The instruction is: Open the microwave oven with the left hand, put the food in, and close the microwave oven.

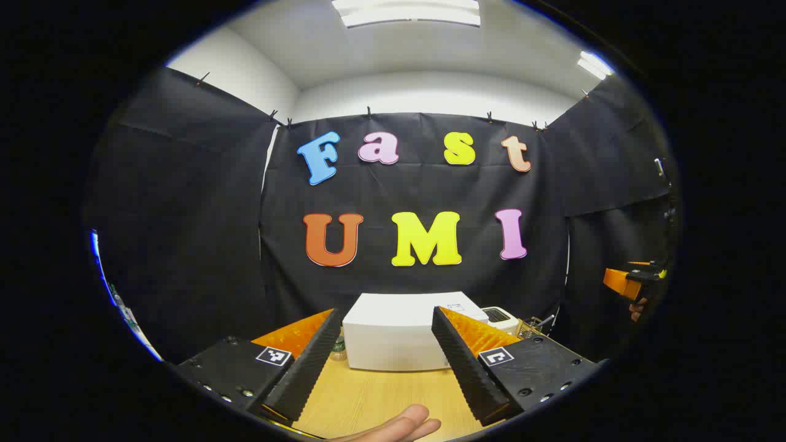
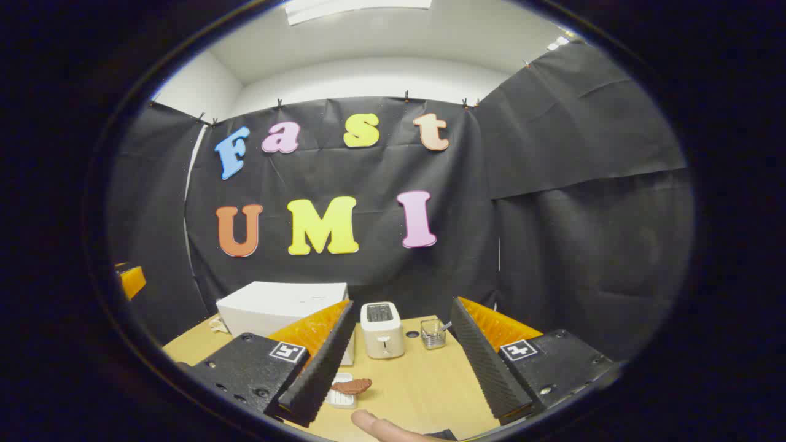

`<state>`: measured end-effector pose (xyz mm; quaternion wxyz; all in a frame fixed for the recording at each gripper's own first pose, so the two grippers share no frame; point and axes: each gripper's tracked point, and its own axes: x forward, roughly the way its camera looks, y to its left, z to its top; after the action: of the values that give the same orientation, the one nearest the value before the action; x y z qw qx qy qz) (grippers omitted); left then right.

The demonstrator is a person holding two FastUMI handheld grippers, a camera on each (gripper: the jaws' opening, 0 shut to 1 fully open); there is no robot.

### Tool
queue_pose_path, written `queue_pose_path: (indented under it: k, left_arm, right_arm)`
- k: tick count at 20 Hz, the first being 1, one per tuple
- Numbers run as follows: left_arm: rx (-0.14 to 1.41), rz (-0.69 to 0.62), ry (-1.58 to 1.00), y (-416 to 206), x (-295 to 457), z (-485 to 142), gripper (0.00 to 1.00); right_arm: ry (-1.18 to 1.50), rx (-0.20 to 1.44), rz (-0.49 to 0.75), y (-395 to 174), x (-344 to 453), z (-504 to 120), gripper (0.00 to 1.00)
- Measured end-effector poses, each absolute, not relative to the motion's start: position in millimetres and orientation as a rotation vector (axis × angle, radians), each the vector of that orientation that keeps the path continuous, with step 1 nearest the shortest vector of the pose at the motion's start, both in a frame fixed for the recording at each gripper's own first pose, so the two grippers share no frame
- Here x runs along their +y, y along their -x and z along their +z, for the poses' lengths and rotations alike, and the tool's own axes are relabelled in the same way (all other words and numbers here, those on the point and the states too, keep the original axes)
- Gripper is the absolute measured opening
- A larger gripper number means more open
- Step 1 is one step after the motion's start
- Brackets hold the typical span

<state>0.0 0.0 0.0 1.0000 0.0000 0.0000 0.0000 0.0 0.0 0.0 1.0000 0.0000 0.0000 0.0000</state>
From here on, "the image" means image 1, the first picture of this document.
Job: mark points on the large ceiling light panel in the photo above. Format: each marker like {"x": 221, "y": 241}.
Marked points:
{"x": 408, "y": 12}

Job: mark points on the small ceiling light panel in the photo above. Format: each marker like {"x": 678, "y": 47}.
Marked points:
{"x": 594, "y": 64}

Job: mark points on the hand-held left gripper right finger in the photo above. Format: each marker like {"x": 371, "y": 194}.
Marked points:
{"x": 466, "y": 368}

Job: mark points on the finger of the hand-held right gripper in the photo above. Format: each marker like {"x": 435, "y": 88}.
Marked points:
{"x": 617, "y": 281}

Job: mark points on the clear water bottle green label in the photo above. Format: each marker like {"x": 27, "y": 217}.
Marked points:
{"x": 338, "y": 350}

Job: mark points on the white microwave oven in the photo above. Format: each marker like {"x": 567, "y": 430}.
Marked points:
{"x": 393, "y": 331}

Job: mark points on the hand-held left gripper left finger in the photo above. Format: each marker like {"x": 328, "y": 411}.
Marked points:
{"x": 307, "y": 368}

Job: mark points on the cream toaster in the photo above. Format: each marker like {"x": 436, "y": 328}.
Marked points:
{"x": 509, "y": 326}

